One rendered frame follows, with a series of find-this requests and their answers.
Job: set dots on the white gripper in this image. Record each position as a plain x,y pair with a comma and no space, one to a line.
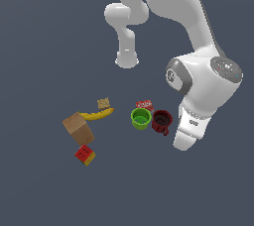
191,127

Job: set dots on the dark red mug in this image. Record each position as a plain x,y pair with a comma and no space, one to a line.
162,121

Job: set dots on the green cup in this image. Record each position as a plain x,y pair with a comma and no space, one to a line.
141,118

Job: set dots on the red and white can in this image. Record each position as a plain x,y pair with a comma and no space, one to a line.
145,104

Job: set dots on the yellow banana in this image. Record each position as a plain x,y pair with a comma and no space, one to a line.
96,115

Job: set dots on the red and yellow cube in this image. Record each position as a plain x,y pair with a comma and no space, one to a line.
84,154

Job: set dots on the large brown cardboard box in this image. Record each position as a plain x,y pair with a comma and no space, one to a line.
78,128

